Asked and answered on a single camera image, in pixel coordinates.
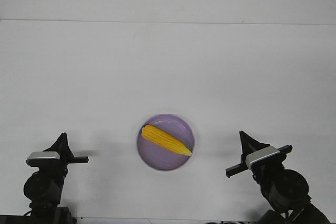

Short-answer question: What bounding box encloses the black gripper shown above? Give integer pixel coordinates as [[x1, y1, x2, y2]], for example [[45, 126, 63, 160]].
[[36, 132, 89, 182], [225, 131, 292, 178]]

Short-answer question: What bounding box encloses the yellow corn cob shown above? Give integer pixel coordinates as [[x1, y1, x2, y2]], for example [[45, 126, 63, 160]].
[[141, 125, 192, 156]]

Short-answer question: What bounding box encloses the purple round plate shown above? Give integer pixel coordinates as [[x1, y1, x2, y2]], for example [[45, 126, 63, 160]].
[[136, 114, 195, 171]]

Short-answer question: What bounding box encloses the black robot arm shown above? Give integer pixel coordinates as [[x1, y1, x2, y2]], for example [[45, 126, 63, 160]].
[[225, 131, 330, 223], [1, 132, 89, 223]]

